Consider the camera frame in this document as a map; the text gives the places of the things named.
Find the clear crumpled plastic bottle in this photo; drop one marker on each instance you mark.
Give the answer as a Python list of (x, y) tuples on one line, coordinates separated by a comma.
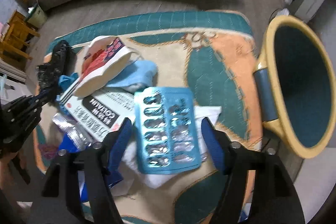
[(75, 137)]

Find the blue blister pill pack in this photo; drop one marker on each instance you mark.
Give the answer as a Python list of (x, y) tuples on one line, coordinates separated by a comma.
[(165, 131)]

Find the yellow teal trash bin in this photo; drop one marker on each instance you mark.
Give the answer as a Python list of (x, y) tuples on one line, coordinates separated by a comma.
[(295, 82)]

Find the white green medicine box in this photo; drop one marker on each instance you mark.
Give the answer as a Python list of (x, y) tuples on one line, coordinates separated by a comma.
[(101, 112)]

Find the wooden chair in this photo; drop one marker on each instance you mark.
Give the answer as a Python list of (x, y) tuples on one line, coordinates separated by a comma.
[(15, 41)]

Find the teal crumpled wrapper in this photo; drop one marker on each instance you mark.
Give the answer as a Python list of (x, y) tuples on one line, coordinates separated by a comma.
[(64, 83)]

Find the light blue face mask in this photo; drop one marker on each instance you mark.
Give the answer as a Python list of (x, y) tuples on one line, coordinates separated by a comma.
[(136, 76)]

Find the pink snack wrapper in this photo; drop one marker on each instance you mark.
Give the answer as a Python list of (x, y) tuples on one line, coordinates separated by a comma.
[(48, 151)]

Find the small white green bin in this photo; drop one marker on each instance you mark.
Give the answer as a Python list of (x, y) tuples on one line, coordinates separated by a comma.
[(36, 16)]

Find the blue plastic wrapper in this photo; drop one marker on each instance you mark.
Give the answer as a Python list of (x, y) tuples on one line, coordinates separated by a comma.
[(98, 164)]

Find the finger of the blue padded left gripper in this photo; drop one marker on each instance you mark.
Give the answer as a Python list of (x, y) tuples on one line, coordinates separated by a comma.
[(59, 201)]

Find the red white snack bag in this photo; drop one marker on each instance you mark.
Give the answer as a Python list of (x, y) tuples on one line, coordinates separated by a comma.
[(104, 58)]

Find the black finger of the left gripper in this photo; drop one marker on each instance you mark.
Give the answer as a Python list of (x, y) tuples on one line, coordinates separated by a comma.
[(18, 119)]

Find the black plastic bag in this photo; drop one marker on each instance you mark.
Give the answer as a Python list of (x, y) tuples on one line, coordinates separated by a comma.
[(48, 74)]

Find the white tissue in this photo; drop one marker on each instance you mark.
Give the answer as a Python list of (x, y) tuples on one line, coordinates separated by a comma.
[(128, 168)]

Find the white power strip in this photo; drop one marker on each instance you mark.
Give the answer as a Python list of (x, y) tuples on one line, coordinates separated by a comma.
[(284, 11)]

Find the teal orange patterned cushion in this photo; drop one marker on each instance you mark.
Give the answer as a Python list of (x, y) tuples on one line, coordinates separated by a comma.
[(213, 54)]

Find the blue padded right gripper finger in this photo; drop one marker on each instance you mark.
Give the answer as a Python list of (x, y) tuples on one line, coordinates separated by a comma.
[(274, 199)]

